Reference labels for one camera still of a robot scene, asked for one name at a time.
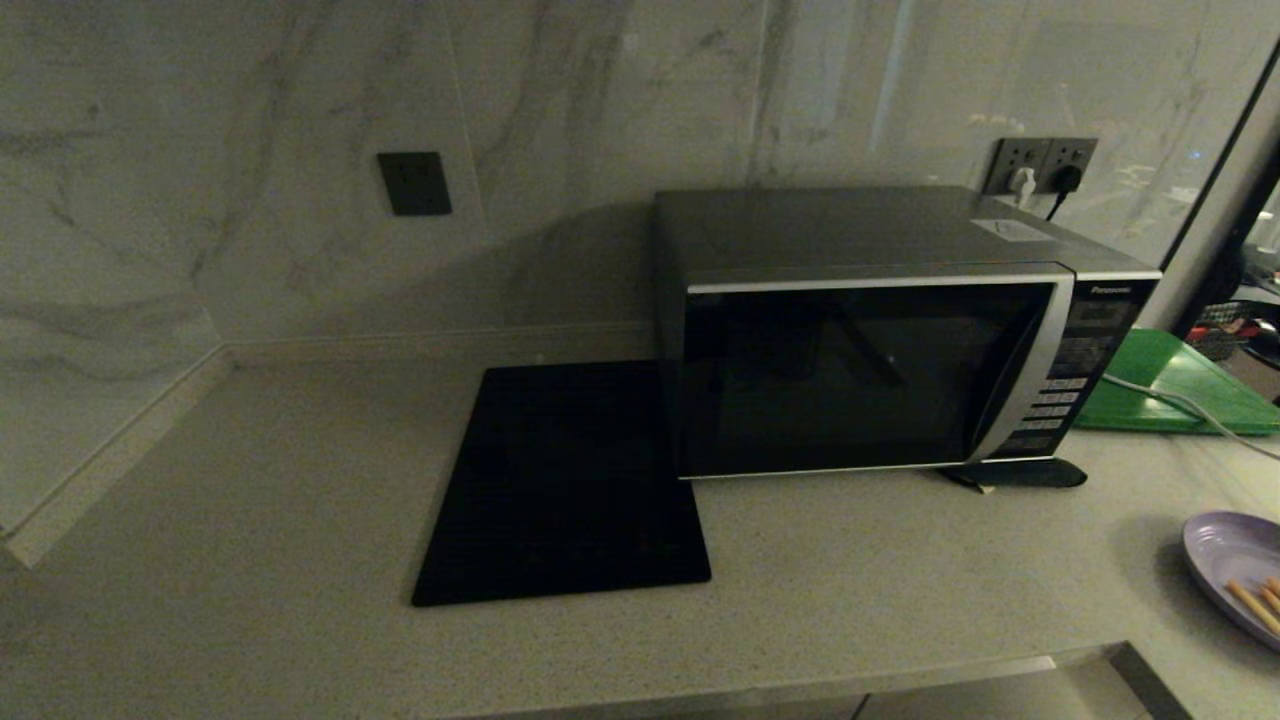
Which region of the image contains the black power plug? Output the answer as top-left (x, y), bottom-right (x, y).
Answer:
top-left (1045, 165), bottom-right (1084, 221)

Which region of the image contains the metal wire basket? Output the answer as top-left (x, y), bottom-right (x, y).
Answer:
top-left (1190, 298), bottom-right (1253, 361)

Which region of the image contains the white power cable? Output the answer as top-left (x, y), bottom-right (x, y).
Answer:
top-left (1103, 372), bottom-right (1280, 463)

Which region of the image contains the black foam pad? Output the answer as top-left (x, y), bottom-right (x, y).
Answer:
top-left (938, 458), bottom-right (1088, 494)

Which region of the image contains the purple plastic plate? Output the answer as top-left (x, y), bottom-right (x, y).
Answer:
top-left (1183, 511), bottom-right (1280, 653)

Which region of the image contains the dark double wall socket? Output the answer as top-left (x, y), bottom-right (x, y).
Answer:
top-left (982, 137), bottom-right (1099, 196)

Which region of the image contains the green plastic cutting board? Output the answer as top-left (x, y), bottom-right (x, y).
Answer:
top-left (1075, 328), bottom-right (1280, 436)

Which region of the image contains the white cabinet front panel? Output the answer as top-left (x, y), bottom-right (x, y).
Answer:
top-left (855, 662), bottom-right (1166, 720)

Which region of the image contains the dark single wall socket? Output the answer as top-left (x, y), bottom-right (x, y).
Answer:
top-left (377, 151), bottom-right (453, 217)

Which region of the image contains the silver black microwave oven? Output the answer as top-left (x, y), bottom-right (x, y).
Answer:
top-left (653, 185), bottom-right (1166, 483)

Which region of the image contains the black glass induction cooktop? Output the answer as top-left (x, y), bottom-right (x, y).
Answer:
top-left (410, 360), bottom-right (713, 608)

